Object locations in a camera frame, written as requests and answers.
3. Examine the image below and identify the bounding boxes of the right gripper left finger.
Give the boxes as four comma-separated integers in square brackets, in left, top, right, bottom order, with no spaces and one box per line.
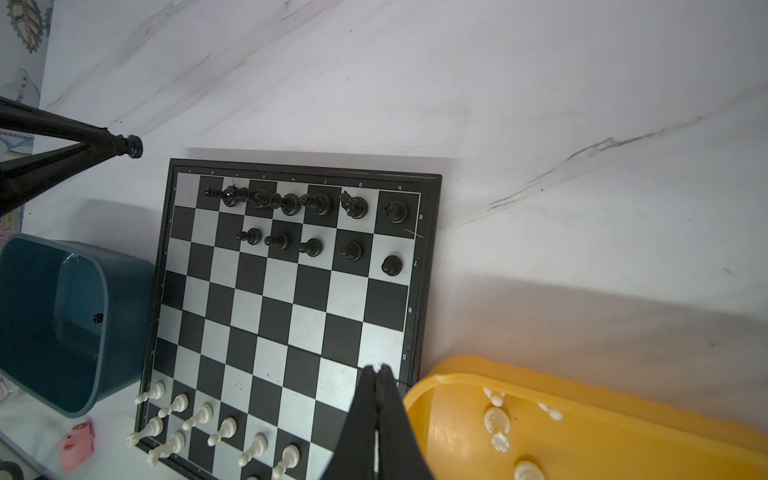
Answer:
[322,366,377,480]

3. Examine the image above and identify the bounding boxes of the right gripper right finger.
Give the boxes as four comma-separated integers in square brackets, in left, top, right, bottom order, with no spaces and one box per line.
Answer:
[376,364,433,479]

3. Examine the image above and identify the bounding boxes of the black and white chessboard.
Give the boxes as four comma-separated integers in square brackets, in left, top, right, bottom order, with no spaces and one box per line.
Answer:
[134,159,442,479]

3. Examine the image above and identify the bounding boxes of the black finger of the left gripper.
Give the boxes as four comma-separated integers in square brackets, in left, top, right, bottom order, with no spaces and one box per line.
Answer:
[1,98,143,215]

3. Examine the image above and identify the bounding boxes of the small pink eraser toy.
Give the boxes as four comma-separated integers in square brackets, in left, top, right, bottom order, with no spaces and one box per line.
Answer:
[55,421,95,474]

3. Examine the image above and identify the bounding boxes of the yellow plastic tray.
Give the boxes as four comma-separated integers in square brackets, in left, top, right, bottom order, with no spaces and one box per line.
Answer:
[404,356,767,479]

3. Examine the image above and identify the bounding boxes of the teal plastic tray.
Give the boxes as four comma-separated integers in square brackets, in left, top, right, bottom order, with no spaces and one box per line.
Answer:
[1,234,155,418]

